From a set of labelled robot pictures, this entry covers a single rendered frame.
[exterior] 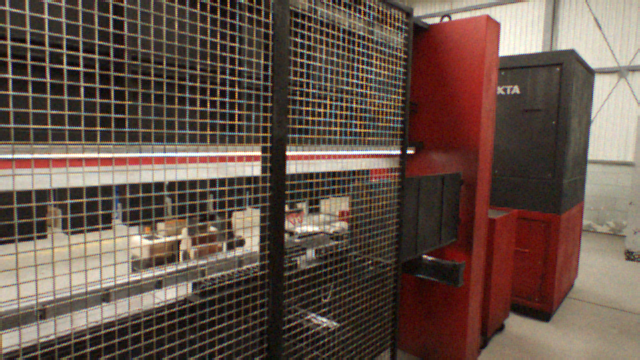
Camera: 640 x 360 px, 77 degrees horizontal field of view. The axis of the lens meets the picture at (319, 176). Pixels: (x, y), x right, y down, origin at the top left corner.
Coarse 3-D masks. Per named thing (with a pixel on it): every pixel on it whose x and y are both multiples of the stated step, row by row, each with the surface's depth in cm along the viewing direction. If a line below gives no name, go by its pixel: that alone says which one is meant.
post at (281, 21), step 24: (264, 0) 101; (288, 0) 102; (264, 24) 102; (288, 24) 102; (264, 48) 102; (288, 48) 103; (264, 96) 103; (264, 120) 104; (264, 168) 105; (264, 192) 105; (264, 216) 106; (264, 240) 106; (264, 264) 107; (264, 288) 107; (264, 312) 107
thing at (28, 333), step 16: (304, 256) 185; (224, 272) 160; (112, 304) 127; (128, 304) 128; (144, 304) 128; (160, 304) 128; (64, 320) 116; (80, 320) 116; (112, 320) 117; (128, 320) 120; (144, 320) 123; (160, 320) 127; (16, 336) 106; (32, 336) 106; (48, 336) 106; (64, 336) 108; (80, 336) 110; (96, 336) 113; (112, 336) 117; (144, 336) 124; (160, 336) 128; (16, 352) 100; (32, 352) 102; (48, 352) 105; (64, 352) 108; (96, 352) 114; (112, 352) 117
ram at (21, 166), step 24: (0, 168) 120; (24, 168) 124; (48, 168) 129; (72, 168) 134; (96, 168) 140; (120, 168) 146; (192, 168) 167; (216, 168) 176; (240, 168) 185; (288, 168) 208; (312, 168) 222; (336, 168) 237
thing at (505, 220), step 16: (496, 208) 332; (496, 224) 288; (512, 224) 316; (496, 240) 291; (512, 240) 320; (496, 256) 294; (512, 256) 324; (496, 272) 297; (496, 288) 300; (496, 304) 303; (496, 320) 306; (480, 336) 300
